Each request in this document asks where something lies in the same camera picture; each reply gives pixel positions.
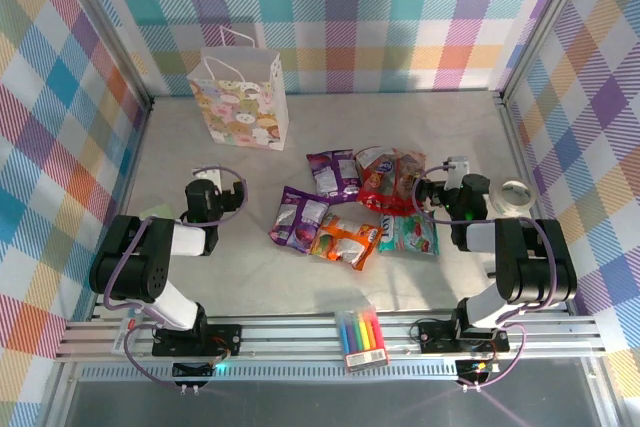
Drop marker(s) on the teal candy bag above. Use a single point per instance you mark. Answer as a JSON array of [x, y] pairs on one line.
[[407, 237]]

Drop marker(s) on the red snack bag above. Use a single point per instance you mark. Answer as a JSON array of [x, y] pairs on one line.
[[385, 182]]

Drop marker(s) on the purple snack bag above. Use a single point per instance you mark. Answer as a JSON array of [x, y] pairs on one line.
[[297, 219], [332, 174]]

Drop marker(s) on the paper gift bag animal print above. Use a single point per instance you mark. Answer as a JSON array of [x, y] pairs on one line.
[[240, 107]]

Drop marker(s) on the orange snack bag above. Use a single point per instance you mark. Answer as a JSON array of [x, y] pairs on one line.
[[345, 242]]

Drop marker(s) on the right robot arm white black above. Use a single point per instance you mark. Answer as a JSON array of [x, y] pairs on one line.
[[530, 267]]

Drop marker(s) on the green sticky note pad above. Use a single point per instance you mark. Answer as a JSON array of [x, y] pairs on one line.
[[160, 210]]

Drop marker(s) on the clear tape roll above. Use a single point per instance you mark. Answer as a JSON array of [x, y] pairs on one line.
[[520, 202]]

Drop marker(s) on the white label tag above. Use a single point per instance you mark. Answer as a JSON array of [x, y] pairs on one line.
[[120, 339]]

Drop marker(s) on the black controller board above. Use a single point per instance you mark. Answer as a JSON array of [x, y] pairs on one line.
[[190, 371], [475, 368]]

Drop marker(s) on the coloured marker pack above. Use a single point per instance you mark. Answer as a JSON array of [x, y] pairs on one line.
[[360, 337]]

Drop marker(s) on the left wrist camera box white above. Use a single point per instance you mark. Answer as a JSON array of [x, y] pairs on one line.
[[209, 174]]

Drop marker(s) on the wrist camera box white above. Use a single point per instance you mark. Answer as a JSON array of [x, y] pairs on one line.
[[457, 171], [209, 174]]

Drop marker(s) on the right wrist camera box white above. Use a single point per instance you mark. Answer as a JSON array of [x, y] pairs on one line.
[[457, 171]]

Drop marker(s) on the aluminium side rail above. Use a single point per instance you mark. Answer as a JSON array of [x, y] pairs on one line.
[[136, 147], [517, 147]]

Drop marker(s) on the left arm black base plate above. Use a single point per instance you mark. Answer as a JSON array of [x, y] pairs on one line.
[[225, 339]]

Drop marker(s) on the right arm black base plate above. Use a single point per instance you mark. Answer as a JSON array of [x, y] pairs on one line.
[[435, 337]]

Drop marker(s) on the aluminium mounting rail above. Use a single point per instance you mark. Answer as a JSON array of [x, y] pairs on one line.
[[300, 342]]

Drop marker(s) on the aluminium frame post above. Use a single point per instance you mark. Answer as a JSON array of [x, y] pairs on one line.
[[112, 42], [546, 22]]

